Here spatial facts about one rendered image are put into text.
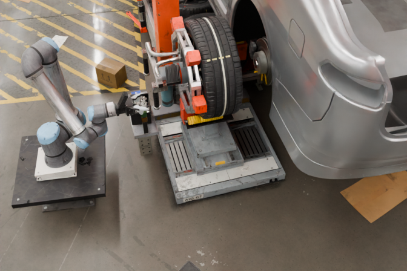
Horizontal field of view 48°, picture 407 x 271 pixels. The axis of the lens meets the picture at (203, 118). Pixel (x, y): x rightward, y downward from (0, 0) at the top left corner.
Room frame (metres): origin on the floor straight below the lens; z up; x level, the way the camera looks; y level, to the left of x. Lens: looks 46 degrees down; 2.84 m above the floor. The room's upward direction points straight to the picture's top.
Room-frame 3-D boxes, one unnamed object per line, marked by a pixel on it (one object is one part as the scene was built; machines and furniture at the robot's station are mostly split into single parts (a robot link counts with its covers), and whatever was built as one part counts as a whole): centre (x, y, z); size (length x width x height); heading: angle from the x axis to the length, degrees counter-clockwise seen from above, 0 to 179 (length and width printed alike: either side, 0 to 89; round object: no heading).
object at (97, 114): (1.99, 0.65, 0.81); 0.12 x 0.09 x 0.10; 106
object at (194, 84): (2.32, 0.12, 0.85); 0.54 x 0.07 x 0.54; 16
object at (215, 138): (2.36, -0.05, 0.32); 0.40 x 0.30 x 0.28; 16
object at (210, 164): (2.32, -0.06, 0.13); 0.50 x 0.36 x 0.10; 16
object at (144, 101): (2.31, 0.45, 0.51); 0.20 x 0.14 x 0.13; 8
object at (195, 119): (2.23, -0.01, 0.51); 0.29 x 0.06 x 0.06; 106
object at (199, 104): (2.01, 0.03, 0.85); 0.09 x 0.08 x 0.07; 16
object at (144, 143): (2.36, 0.46, 0.21); 0.10 x 0.10 x 0.42; 16
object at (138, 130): (2.34, 0.45, 0.44); 0.43 x 0.17 x 0.03; 16
